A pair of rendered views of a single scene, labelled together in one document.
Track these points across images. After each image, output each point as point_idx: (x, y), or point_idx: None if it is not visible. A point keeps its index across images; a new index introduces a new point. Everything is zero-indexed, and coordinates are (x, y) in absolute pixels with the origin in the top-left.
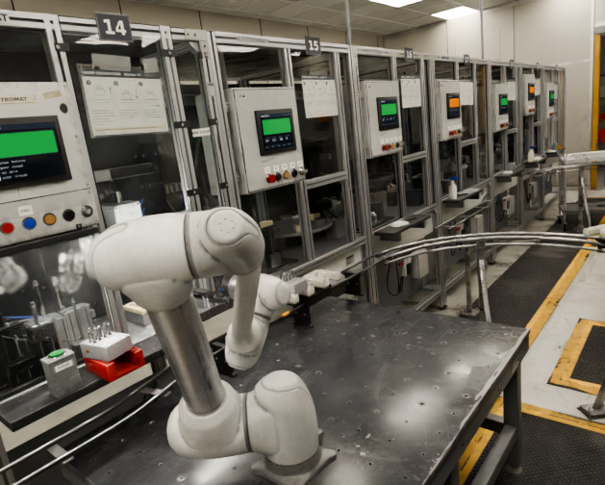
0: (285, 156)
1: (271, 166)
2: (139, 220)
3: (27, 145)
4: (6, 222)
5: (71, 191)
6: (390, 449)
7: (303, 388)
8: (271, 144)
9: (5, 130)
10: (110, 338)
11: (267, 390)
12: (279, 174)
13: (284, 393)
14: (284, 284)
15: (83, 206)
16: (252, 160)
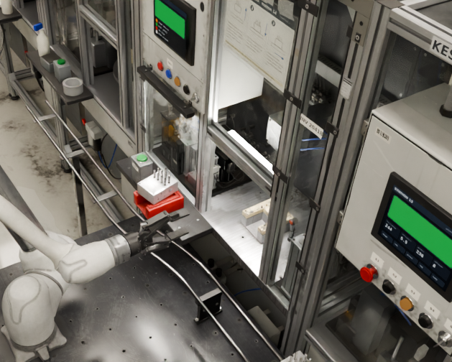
0: (423, 284)
1: (386, 265)
2: None
3: (171, 21)
4: (160, 62)
5: (192, 75)
6: None
7: (11, 305)
8: (394, 240)
9: (164, 1)
10: (157, 184)
11: (16, 278)
12: (386, 286)
13: (7, 288)
14: (64, 268)
15: (195, 92)
16: (358, 223)
